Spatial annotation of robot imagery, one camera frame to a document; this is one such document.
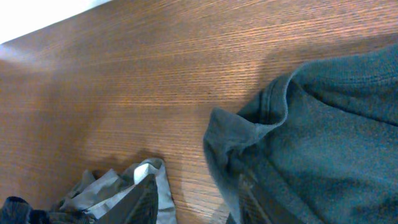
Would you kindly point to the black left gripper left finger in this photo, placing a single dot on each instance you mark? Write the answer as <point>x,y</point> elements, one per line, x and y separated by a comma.
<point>139,206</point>

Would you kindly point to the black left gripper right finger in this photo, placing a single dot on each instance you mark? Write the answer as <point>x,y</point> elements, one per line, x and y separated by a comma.
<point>253,203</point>

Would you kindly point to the black garment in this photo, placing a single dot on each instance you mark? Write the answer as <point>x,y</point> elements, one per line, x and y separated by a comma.
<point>322,142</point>

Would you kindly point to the navy blue shorts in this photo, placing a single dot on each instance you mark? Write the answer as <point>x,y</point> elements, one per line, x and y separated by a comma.
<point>16,210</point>

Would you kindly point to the grey folded shorts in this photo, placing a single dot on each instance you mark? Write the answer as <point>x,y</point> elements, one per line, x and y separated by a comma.
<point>96,197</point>

